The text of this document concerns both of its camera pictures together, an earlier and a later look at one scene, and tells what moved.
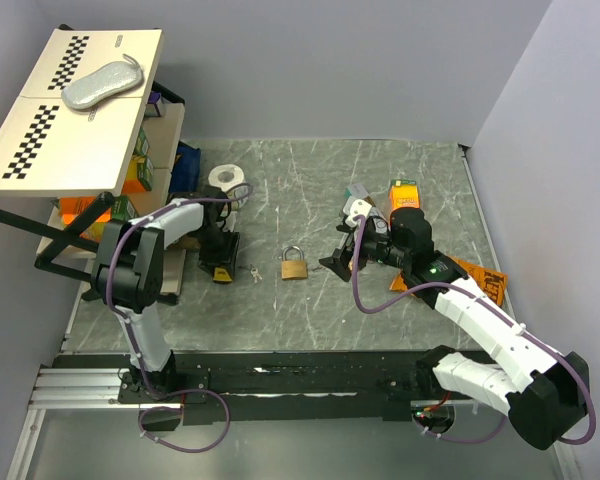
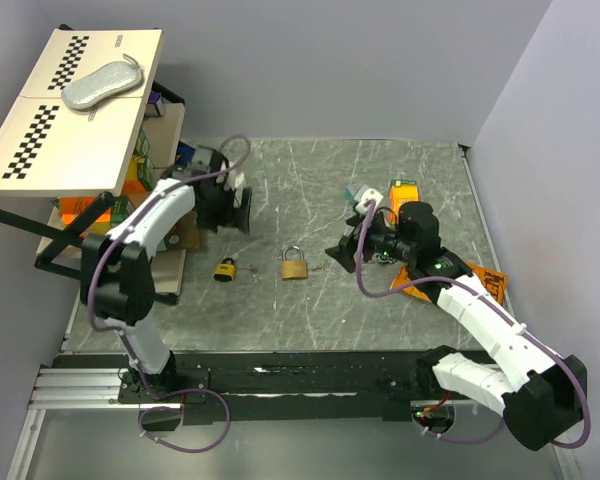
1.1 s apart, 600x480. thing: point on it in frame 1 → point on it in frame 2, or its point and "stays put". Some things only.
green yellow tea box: x=122 y=210 stays put
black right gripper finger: x=339 y=266 → x=345 y=252
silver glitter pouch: x=107 y=81 stays put
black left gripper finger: x=235 y=241 → x=241 y=216
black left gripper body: x=216 y=244 → x=219 y=209
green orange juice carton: x=139 y=175 stays put
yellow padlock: x=221 y=275 stays put
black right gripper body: x=374 y=246 stays put
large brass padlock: x=293 y=269 stays put
